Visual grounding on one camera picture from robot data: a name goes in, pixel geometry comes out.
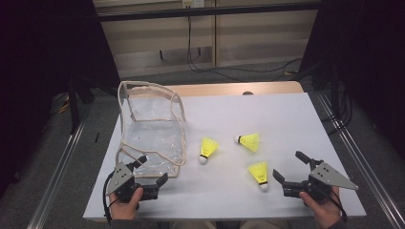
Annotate clear plastic bag beige trim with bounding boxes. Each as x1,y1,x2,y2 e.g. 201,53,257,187
115,80,188,179

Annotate white wall outlet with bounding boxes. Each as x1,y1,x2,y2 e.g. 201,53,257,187
181,0,205,9

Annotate black horizontal bar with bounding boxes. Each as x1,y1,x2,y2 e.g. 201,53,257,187
97,2,323,23

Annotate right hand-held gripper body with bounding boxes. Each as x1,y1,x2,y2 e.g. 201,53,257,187
281,158,360,201

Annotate black metal stand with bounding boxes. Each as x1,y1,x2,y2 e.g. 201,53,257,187
67,75,81,135

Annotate left hand-held gripper black cable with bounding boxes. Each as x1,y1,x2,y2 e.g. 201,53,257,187
101,171,117,225

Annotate black curtain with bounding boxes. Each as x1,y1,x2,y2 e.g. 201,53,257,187
300,0,405,157
0,0,121,198

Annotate long black floor cable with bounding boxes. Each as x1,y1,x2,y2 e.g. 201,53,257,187
185,15,304,82

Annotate person's right hand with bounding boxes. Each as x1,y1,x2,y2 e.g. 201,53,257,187
298,185,347,229

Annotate bundle of floor cables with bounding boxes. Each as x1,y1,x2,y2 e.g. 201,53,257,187
50,92,71,115

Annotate wooden table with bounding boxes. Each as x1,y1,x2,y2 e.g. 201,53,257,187
120,80,305,98

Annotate hand-held gripper black cable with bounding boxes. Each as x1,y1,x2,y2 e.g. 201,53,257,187
319,189,349,223
101,171,117,225

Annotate yellow shuttlecock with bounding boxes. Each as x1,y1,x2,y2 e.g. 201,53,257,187
247,160,270,193
234,133,261,153
199,136,221,165

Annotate right hand-held gripper black cable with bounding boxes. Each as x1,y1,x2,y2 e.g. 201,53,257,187
319,189,349,223

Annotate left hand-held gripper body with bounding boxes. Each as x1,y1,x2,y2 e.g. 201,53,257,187
105,161,160,204

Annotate person's left hand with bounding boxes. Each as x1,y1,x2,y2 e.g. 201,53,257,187
109,187,144,220

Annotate black cables by rail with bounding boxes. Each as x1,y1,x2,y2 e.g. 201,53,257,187
321,81,354,135

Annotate metal floor rail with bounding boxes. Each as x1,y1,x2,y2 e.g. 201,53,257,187
27,122,86,229
316,92,405,229

